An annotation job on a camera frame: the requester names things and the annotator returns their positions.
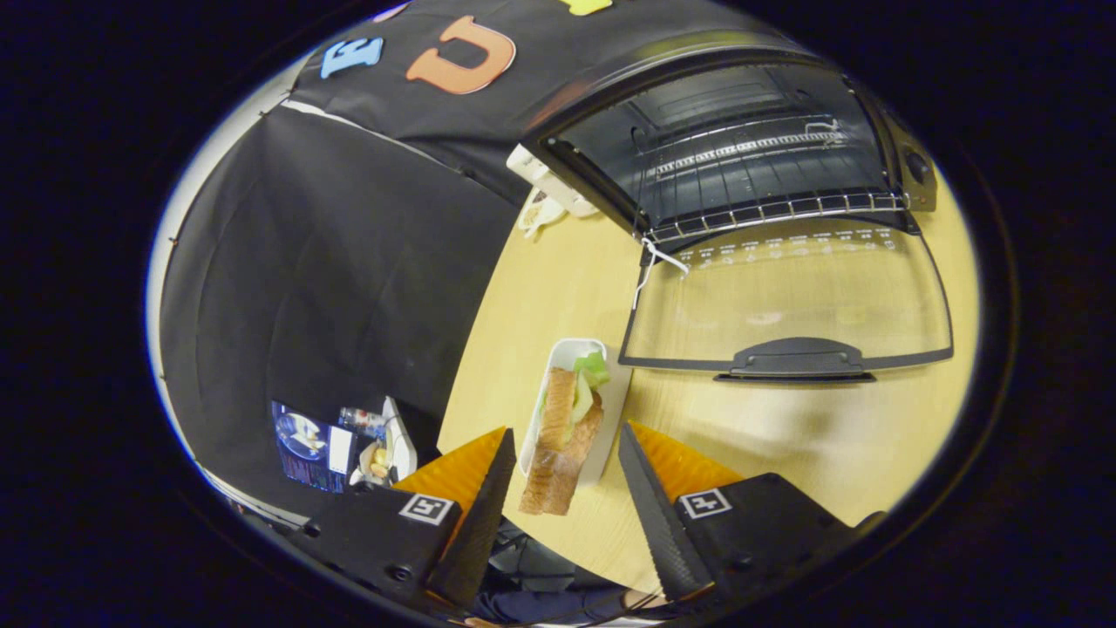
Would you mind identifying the white rectangular tray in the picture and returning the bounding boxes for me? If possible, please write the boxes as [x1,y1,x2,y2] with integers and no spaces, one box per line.
[520,338,633,487]

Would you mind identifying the white packaging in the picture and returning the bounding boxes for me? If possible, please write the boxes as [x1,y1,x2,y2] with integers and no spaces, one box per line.
[349,397,418,488]

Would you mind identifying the toasted sandwich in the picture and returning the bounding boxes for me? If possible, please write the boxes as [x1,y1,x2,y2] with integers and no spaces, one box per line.
[518,352,611,517]

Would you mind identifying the blue printed box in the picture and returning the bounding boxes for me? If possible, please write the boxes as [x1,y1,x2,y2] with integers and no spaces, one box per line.
[272,401,358,494]

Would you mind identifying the clear plastic bottle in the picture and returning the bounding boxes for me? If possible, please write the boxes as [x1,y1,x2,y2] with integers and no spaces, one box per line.
[338,406,389,437]

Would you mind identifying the white pop-up toaster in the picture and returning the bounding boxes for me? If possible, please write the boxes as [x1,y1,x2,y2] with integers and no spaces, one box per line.
[506,144,602,219]

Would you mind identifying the person's dark trousers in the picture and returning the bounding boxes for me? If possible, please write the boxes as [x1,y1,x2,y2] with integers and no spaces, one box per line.
[475,519,663,625]

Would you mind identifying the white string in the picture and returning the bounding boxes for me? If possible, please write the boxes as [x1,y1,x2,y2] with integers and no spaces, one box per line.
[631,237,690,311]

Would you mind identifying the black backdrop cloth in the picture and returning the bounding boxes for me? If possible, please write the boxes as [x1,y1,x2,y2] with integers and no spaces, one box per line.
[160,0,786,515]

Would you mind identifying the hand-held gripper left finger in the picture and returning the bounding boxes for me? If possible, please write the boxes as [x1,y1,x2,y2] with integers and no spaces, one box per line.
[288,427,518,611]

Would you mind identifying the black toaster oven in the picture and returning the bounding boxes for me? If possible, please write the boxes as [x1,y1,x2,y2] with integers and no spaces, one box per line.
[523,35,956,385]

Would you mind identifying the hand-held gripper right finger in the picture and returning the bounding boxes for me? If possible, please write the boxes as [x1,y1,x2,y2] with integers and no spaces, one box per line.
[617,420,886,603]

